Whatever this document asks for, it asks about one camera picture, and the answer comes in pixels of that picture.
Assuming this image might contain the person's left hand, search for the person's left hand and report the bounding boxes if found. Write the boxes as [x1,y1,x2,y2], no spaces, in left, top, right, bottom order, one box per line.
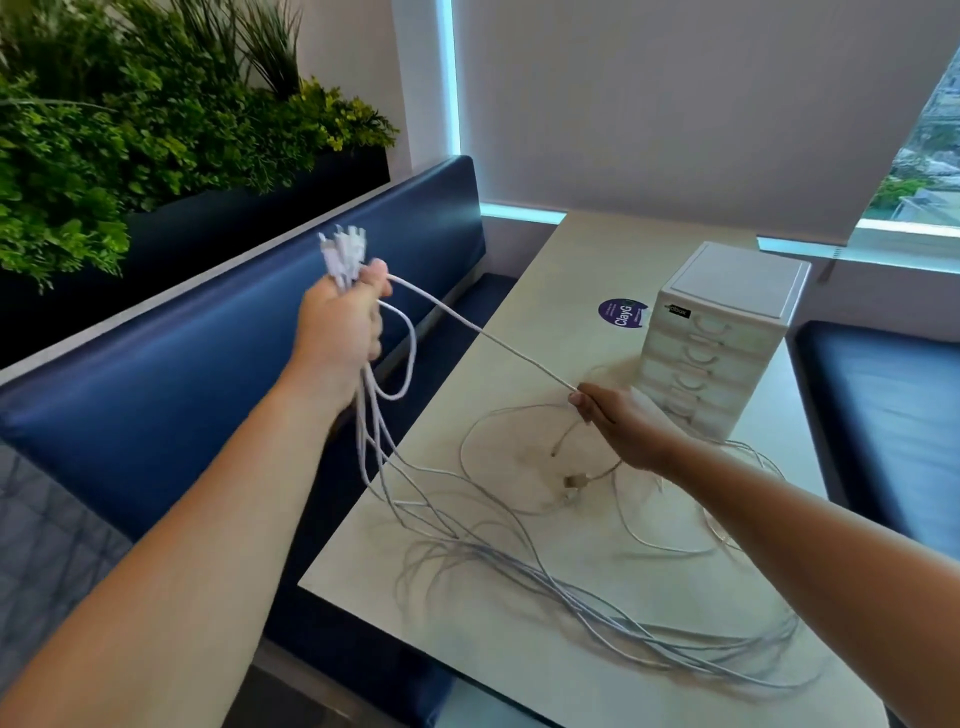
[288,258,394,421]

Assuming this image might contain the person's right hand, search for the person's right hand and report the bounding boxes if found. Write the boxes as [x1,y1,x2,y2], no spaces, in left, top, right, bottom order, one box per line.
[567,382,688,475]

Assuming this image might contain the single thin white cable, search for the single thin white cable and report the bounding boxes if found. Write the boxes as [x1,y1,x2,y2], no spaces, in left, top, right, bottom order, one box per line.
[371,273,583,403]

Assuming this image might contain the white mini drawer cabinet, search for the white mini drawer cabinet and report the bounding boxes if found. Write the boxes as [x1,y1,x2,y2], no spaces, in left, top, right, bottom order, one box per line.
[635,241,813,442]

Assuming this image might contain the person's left forearm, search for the person's left forearm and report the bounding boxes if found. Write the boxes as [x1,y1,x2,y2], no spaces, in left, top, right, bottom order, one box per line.
[0,382,354,728]

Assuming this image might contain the person's right forearm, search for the person's right forearm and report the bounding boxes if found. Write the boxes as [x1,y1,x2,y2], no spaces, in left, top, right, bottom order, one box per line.
[659,442,960,728]

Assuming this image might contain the black planter box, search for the black planter box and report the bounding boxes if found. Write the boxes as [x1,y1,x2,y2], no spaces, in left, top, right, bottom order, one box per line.
[0,146,391,369]

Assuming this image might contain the round purple sticker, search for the round purple sticker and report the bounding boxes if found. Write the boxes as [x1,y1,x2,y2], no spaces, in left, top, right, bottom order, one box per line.
[597,297,650,330]

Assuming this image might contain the blue padded bench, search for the blue padded bench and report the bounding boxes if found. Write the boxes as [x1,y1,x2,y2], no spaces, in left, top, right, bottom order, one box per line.
[791,320,960,564]
[0,155,519,728]

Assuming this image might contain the white table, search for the white table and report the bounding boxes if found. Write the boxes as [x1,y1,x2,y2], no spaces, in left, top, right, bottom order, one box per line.
[298,211,890,728]

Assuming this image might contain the green leafy plants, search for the green leafy plants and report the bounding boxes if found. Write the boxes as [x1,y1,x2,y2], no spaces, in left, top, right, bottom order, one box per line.
[0,0,399,290]

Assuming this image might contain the white roller blind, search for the white roller blind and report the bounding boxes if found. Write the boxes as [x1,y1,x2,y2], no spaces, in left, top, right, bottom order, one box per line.
[453,0,960,247]

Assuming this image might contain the glass window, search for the glass window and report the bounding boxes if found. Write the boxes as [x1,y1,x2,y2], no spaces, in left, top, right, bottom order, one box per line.
[858,44,960,226]

